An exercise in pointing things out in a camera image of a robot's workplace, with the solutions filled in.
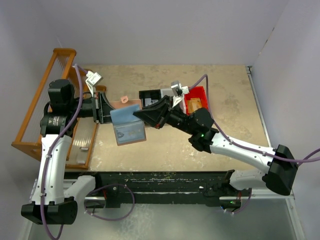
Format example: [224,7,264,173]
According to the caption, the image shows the pink leather card holder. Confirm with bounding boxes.
[110,95,147,146]

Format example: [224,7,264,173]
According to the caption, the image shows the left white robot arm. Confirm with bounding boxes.
[21,79,104,225]

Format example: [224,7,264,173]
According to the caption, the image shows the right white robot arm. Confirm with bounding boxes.
[133,96,298,196]

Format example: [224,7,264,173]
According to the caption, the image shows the grey cards in black bin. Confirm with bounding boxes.
[144,98,159,107]

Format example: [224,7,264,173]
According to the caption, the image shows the orange card in red bin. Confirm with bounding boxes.
[187,98,203,114]

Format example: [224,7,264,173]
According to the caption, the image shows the black plastic bin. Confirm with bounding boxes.
[138,89,161,108]

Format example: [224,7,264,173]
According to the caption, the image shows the white plastic bin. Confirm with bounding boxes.
[160,86,189,114]

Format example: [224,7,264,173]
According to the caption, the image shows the red plastic bin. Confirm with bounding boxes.
[184,86,209,115]

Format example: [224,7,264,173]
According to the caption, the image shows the orange wooden rack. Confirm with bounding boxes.
[11,48,98,171]

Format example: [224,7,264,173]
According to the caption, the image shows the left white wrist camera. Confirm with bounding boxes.
[85,70,103,97]

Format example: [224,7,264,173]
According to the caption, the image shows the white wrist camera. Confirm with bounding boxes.
[170,80,189,108]
[85,70,103,97]

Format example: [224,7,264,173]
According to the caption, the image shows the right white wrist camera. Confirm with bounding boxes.
[170,80,189,108]

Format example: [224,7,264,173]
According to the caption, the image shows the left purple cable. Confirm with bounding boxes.
[39,63,88,240]

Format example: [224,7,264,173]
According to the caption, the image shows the black metal base frame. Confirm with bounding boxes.
[62,171,251,208]

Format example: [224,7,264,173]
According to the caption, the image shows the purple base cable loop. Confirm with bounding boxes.
[83,183,136,222]

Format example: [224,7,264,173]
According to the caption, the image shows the aluminium rail frame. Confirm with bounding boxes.
[246,65,298,201]

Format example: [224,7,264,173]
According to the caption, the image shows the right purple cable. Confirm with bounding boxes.
[187,73,320,163]

